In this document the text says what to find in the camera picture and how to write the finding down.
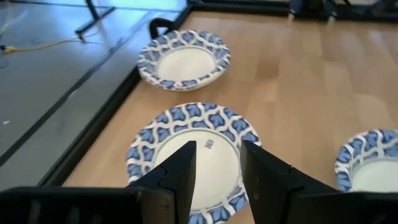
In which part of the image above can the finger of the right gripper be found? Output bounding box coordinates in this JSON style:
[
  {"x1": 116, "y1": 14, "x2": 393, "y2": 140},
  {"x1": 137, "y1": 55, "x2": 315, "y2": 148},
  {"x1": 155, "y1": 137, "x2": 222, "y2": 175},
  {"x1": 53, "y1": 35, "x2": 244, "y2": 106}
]
[
  {"x1": 287, "y1": 0, "x2": 300, "y2": 23},
  {"x1": 323, "y1": 0, "x2": 337, "y2": 25}
]

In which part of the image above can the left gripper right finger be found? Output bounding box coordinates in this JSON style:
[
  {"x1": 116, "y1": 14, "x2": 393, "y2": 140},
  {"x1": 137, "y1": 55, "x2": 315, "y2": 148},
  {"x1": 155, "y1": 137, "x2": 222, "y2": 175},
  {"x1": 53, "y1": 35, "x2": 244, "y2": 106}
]
[{"x1": 239, "y1": 139, "x2": 343, "y2": 224}]

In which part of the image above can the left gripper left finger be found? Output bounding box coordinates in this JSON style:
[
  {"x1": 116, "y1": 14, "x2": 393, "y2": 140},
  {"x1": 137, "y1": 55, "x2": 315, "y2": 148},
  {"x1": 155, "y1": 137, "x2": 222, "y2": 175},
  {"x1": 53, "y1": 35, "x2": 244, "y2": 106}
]
[{"x1": 126, "y1": 139, "x2": 198, "y2": 224}]

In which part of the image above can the blue patterned paper bowl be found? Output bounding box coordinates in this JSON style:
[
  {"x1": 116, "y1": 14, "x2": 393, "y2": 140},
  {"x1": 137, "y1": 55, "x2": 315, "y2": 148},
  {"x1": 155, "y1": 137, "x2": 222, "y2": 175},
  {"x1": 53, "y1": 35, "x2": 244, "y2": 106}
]
[
  {"x1": 126, "y1": 101, "x2": 262, "y2": 224},
  {"x1": 334, "y1": 128, "x2": 398, "y2": 193},
  {"x1": 136, "y1": 29, "x2": 232, "y2": 93}
]

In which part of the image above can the black desk leg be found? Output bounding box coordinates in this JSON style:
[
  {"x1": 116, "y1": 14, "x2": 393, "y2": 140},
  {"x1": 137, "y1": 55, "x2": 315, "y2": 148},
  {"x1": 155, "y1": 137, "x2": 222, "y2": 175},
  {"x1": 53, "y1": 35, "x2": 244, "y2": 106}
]
[{"x1": 74, "y1": 0, "x2": 116, "y2": 35}]

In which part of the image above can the black frame clamp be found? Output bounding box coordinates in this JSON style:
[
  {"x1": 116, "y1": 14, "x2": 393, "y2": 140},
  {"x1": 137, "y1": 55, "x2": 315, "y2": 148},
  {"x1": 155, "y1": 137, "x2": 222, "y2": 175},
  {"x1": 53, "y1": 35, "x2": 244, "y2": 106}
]
[{"x1": 148, "y1": 17, "x2": 178, "y2": 40}]

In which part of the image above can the yellow extension cable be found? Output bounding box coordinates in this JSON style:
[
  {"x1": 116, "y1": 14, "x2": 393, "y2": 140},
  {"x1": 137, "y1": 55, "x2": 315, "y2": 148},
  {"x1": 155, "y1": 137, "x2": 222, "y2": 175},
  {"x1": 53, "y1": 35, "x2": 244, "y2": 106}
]
[{"x1": 2, "y1": 30, "x2": 105, "y2": 54}]

